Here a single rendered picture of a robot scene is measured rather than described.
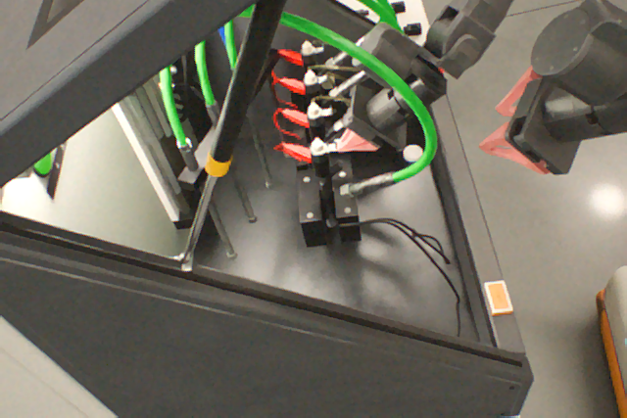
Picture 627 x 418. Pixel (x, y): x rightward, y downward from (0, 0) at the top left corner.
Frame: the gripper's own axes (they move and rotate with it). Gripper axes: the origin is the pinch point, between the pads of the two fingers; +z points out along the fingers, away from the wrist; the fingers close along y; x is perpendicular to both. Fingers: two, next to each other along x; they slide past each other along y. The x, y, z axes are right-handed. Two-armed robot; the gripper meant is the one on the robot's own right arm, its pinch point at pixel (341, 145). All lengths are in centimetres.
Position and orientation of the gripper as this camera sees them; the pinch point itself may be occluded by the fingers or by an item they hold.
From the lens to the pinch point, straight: 96.7
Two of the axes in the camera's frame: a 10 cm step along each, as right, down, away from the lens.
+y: -7.9, -4.6, -4.0
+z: -6.0, 4.3, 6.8
